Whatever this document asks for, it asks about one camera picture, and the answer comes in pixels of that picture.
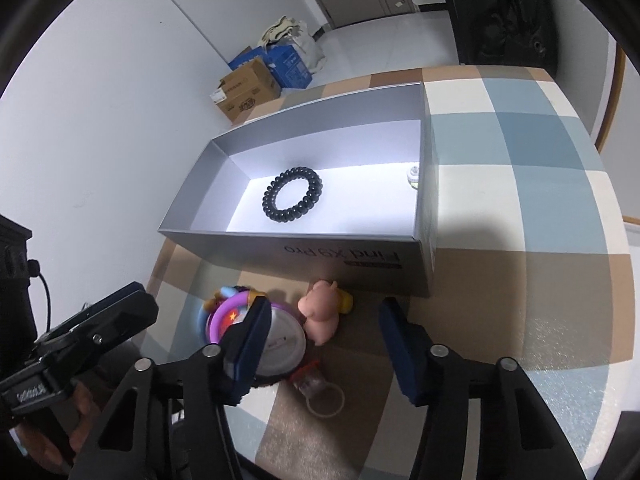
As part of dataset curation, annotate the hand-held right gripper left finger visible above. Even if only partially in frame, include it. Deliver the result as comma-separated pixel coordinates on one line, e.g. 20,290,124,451
70,295,273,480

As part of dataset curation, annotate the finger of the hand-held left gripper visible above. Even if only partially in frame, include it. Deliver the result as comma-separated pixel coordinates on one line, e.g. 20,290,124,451
35,291,159,379
82,282,147,314

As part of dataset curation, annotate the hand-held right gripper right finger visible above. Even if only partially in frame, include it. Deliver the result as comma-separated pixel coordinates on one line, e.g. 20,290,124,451
378,297,586,480

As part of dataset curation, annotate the purple bracelet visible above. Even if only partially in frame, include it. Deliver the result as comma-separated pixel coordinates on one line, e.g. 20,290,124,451
207,290,266,346

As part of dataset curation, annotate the blue bracelet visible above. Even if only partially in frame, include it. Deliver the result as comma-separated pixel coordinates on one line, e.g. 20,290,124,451
196,285,236,346

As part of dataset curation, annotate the red pendant with white ring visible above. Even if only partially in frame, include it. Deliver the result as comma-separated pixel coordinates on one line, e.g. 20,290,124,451
292,360,346,418

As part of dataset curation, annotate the pink pig toy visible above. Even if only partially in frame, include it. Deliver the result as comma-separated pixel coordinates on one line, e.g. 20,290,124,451
298,280,342,346

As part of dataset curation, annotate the grey cardboard box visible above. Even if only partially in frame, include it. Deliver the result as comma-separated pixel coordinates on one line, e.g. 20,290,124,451
157,81,438,298

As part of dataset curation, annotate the person's left hand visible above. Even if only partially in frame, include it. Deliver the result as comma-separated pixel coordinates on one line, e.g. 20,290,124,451
67,384,102,462

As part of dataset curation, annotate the brown cardboard box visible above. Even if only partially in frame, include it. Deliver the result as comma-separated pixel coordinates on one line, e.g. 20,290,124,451
210,57,282,123

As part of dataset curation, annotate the blue cardboard box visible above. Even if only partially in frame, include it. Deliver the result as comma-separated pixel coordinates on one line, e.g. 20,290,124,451
229,44,315,90

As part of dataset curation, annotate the white bag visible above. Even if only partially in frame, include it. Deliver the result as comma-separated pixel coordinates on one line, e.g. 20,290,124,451
257,16,328,71

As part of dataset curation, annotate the black luggage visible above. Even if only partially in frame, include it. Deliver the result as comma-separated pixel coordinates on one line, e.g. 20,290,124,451
445,0,558,78

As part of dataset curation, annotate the black cable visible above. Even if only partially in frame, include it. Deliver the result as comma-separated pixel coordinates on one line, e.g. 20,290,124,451
27,259,53,333

